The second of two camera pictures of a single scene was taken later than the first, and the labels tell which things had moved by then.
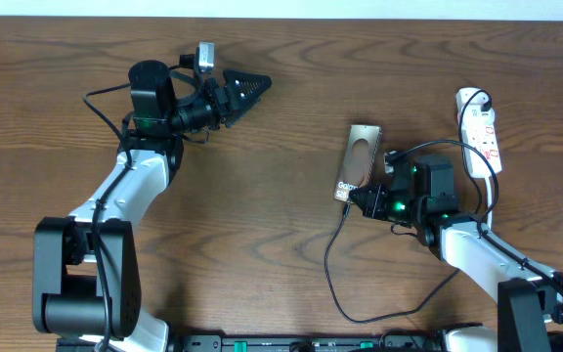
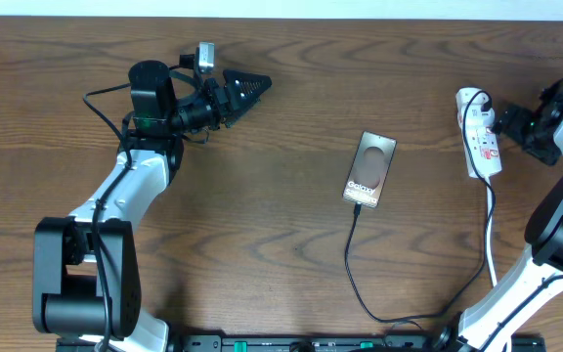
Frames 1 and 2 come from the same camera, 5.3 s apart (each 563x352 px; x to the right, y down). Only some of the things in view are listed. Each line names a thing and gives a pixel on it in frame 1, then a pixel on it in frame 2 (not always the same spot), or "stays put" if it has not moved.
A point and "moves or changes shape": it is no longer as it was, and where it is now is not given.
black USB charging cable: x=377 y=314 → x=488 y=248
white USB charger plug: x=474 y=118 stays put
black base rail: x=281 y=342 stays put
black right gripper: x=374 y=208 → x=550 y=154
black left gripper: x=220 y=97 stays put
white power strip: x=478 y=126 stays put
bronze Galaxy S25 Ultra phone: x=362 y=149 moves or changes shape
